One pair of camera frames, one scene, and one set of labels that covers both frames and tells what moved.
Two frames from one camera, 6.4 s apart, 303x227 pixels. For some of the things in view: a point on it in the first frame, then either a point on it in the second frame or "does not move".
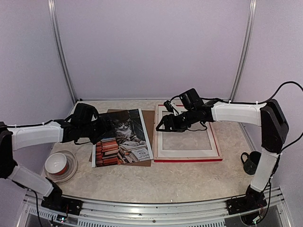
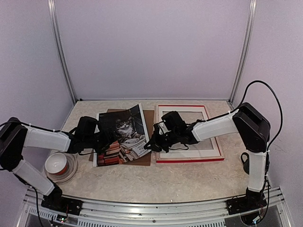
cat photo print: [130, 144] does not move
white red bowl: [57, 163] does not move
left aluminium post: [61, 44] does not move
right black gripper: [173, 125] to [155, 144]
